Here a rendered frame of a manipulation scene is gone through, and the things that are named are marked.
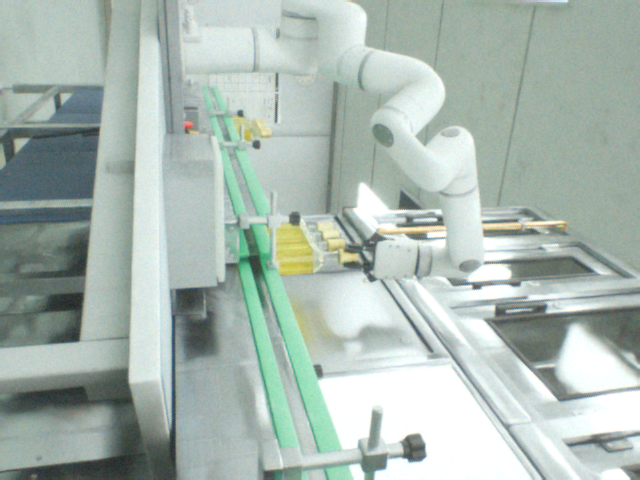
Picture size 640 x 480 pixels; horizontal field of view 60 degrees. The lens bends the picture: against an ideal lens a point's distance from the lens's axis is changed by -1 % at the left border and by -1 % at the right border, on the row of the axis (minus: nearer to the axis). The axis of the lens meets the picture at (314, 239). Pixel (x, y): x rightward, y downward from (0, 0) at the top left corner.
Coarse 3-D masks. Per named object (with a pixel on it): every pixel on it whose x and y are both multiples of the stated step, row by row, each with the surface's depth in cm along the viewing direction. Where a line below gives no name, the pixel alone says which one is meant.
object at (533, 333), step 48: (432, 240) 188; (528, 240) 188; (576, 240) 190; (432, 288) 157; (480, 288) 157; (528, 288) 156; (576, 288) 157; (624, 288) 159; (480, 336) 136; (528, 336) 137; (576, 336) 138; (624, 336) 139; (480, 384) 112; (528, 384) 119; (576, 384) 121; (624, 384) 121; (528, 432) 100; (576, 432) 104; (624, 432) 106
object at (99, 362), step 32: (128, 0) 116; (128, 32) 108; (128, 64) 101; (128, 96) 95; (128, 128) 90; (96, 192) 80; (128, 192) 81; (96, 224) 76; (128, 224) 77; (96, 256) 73; (128, 256) 74; (96, 288) 70; (128, 288) 70; (96, 320) 67; (128, 320) 68; (0, 352) 62; (32, 352) 63; (64, 352) 63; (96, 352) 64; (128, 352) 64; (0, 384) 61; (32, 384) 62; (64, 384) 63; (96, 384) 65; (128, 384) 67
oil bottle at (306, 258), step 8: (280, 248) 130; (288, 248) 130; (296, 248) 130; (304, 248) 130; (312, 248) 131; (280, 256) 127; (288, 256) 128; (296, 256) 128; (304, 256) 129; (312, 256) 129; (320, 256) 130; (280, 264) 128; (288, 264) 128; (296, 264) 129; (304, 264) 129; (312, 264) 130; (320, 264) 131; (280, 272) 129; (288, 272) 129; (296, 272) 130; (304, 272) 130; (312, 272) 131
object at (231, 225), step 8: (224, 224) 111; (232, 224) 111; (224, 232) 111; (232, 232) 112; (224, 240) 111; (232, 240) 112; (224, 248) 112; (232, 248) 113; (224, 256) 114; (232, 256) 113
